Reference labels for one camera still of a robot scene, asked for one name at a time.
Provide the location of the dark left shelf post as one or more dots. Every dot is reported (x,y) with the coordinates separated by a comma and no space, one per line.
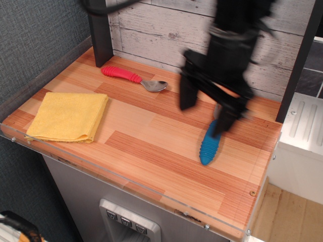
(100,32)

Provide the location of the dark right shelf post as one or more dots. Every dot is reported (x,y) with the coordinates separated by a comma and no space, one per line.
(304,49)

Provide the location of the white toy sink unit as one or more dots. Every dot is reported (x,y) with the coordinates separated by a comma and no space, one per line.
(296,165)

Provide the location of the clear acrylic table edge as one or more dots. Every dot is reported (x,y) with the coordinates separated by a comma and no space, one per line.
(163,177)

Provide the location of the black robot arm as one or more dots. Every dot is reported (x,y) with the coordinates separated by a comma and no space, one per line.
(239,19)

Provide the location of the blue handled metal fork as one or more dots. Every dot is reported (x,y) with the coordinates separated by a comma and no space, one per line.
(210,144)

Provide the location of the silver control panel with buttons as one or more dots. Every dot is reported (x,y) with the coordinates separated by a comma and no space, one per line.
(122,224)

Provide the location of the dark shelf post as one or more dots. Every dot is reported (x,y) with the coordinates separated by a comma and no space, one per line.
(304,49)
(100,32)

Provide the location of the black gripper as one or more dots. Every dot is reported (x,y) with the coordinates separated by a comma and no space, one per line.
(219,74)

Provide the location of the red handled metal spoon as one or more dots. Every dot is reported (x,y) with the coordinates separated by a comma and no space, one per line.
(151,86)

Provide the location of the yellow folded cloth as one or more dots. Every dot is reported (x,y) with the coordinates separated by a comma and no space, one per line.
(68,117)

